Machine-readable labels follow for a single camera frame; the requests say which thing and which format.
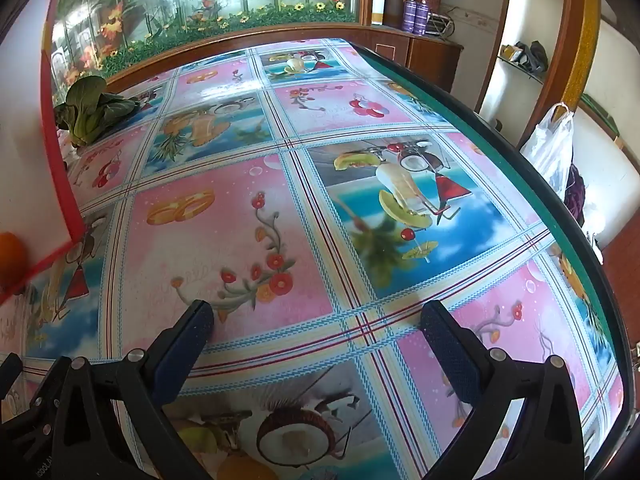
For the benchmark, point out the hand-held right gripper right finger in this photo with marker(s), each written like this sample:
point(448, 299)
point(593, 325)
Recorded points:
point(445, 345)

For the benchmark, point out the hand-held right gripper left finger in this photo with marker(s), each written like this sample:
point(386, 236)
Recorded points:
point(187, 340)

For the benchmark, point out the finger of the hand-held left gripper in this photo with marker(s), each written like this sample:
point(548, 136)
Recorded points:
point(25, 440)
point(7, 375)

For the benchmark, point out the red-rimmed white tray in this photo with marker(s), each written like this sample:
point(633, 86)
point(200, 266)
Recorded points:
point(25, 135)

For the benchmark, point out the white plastic bag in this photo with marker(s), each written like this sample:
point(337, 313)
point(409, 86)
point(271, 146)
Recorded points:
point(550, 145)

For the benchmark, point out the green bok choy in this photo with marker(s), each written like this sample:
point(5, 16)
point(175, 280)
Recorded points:
point(92, 110)

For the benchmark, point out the brown wooden cabinet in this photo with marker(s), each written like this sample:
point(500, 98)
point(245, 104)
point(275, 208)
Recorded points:
point(400, 47)

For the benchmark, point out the black bag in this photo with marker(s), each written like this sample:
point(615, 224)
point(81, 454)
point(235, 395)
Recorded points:
point(534, 56)

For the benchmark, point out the glass wall shelf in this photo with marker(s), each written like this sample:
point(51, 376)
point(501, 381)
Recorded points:
point(522, 71)

